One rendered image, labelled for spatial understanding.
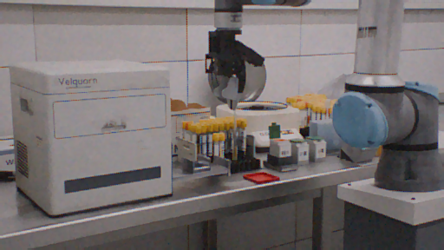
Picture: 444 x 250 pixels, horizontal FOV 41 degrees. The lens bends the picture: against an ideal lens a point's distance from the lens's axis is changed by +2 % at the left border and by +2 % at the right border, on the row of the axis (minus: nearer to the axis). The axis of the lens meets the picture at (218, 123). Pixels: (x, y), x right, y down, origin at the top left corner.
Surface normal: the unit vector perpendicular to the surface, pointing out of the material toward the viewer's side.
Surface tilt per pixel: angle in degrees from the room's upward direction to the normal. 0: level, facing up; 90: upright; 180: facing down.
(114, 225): 90
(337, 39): 90
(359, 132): 97
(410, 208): 90
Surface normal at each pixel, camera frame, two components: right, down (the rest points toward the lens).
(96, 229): 0.54, 0.15
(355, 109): -0.75, 0.23
